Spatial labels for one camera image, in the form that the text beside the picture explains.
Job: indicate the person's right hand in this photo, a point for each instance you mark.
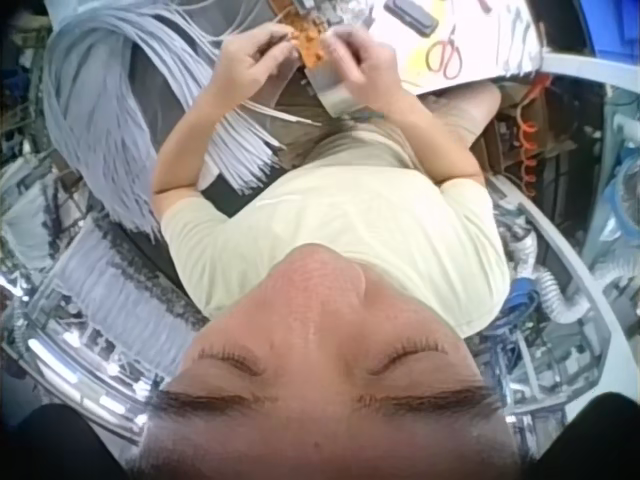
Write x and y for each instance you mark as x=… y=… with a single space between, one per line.
x=375 y=75

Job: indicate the person's left hand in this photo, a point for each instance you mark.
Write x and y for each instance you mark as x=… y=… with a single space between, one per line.
x=250 y=65

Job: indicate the yellow paper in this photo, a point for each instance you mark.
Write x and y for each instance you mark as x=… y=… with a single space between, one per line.
x=420 y=67

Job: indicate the black oblong case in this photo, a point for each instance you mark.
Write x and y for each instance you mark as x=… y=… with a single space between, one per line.
x=412 y=15

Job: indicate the person's legs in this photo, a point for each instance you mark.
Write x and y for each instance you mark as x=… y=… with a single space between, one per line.
x=360 y=142

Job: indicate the blue plastic bin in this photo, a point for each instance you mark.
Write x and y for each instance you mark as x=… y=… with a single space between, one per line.
x=617 y=25

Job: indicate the grey metal bracket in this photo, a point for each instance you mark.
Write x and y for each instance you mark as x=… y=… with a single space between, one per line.
x=332 y=92

